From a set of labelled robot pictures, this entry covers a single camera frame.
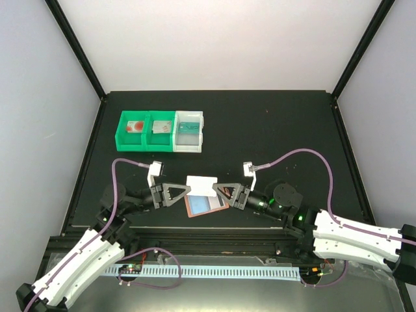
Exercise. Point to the left black frame post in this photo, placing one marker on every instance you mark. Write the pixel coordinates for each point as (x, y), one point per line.
(71, 38)

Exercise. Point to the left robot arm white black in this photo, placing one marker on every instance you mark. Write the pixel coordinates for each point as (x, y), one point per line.
(100, 247)

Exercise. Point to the green bin middle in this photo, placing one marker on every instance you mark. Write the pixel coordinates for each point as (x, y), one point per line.
(159, 142)

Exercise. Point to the white blossom credit card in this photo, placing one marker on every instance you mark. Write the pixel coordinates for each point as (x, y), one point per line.
(201, 185)

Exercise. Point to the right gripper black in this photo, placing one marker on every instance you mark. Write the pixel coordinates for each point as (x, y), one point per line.
(239, 204)

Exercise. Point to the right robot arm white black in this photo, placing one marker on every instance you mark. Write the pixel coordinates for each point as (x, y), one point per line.
(325, 236)

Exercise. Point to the white translucent bin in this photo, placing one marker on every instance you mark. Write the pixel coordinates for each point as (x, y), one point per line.
(188, 143)

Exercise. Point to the green bin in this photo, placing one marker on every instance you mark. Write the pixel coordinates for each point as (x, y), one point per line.
(159, 142)
(131, 142)

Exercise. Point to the black frame post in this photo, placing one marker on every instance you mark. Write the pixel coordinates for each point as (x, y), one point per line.
(370, 32)
(71, 38)

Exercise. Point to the white slotted cable duct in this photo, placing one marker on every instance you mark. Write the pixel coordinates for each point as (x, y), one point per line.
(210, 272)

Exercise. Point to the blossom pattern card in bin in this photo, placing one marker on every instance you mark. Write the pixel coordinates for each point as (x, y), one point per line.
(162, 126)

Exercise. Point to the left small circuit board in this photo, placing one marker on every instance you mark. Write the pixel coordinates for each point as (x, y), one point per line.
(130, 269)

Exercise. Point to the right black frame post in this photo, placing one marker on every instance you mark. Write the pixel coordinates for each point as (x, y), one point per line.
(370, 32)

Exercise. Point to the red circles card in bin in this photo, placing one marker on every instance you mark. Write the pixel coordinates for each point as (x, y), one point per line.
(134, 126)

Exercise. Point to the brown leather card holder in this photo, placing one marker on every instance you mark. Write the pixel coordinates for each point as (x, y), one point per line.
(202, 205)

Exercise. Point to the right small circuit board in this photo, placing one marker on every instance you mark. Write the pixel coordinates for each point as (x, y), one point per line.
(319, 271)

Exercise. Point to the small circuit board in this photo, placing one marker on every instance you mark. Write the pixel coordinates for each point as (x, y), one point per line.
(130, 269)
(319, 271)

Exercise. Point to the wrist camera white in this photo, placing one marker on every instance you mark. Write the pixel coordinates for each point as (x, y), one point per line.
(249, 171)
(155, 169)

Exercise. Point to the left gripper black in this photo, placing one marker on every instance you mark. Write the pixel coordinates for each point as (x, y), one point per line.
(162, 195)

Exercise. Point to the black aluminium front rail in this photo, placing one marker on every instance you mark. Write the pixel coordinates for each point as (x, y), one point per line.
(215, 241)

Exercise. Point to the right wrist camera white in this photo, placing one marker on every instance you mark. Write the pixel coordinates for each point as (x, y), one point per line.
(249, 171)

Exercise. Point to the green bin left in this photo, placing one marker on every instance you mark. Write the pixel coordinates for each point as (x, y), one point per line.
(131, 142)

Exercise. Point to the teal VIP credit card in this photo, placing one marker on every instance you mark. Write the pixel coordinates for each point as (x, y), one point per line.
(189, 128)

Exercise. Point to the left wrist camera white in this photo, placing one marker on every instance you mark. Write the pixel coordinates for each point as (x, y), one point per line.
(155, 169)

